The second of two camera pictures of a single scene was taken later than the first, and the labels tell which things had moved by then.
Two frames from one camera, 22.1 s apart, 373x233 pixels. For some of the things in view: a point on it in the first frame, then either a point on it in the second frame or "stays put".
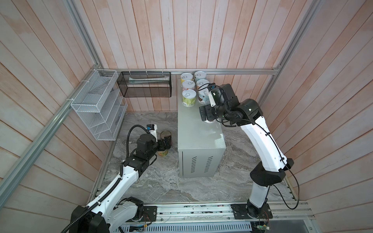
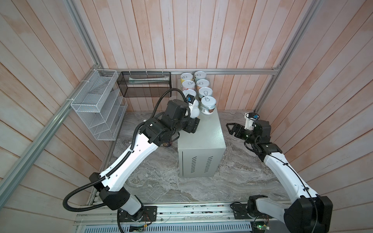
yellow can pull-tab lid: x=186 y=76 stays put
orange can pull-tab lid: x=200 y=82 stays put
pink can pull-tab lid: x=187 y=84 stays put
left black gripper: x=167 y=142 → x=192 y=124
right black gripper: x=207 y=109 → x=240 y=128
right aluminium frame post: x=311 y=8 stays put
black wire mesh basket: x=145 y=84 stays put
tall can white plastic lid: x=162 y=153 → x=194 y=108
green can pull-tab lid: x=189 y=96 stays put
